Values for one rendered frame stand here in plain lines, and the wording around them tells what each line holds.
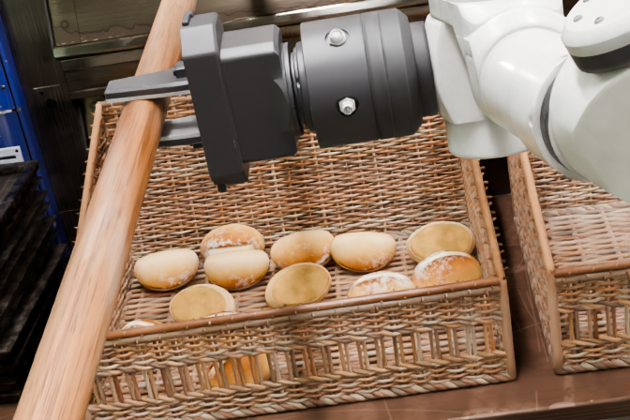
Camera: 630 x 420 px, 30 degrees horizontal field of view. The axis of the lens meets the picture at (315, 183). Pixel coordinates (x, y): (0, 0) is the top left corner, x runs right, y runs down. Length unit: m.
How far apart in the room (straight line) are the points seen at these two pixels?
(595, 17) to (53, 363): 0.29
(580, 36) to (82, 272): 0.27
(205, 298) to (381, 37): 0.93
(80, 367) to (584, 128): 0.26
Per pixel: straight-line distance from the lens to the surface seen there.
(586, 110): 0.56
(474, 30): 0.73
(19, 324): 1.66
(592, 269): 1.43
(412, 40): 0.79
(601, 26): 0.54
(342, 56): 0.77
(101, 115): 1.82
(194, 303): 1.67
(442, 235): 1.71
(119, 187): 0.70
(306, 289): 1.66
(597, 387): 1.50
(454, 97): 0.79
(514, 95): 0.64
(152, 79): 0.82
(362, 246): 1.71
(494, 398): 1.49
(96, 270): 0.62
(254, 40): 0.79
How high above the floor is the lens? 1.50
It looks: 27 degrees down
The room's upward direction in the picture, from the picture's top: 10 degrees counter-clockwise
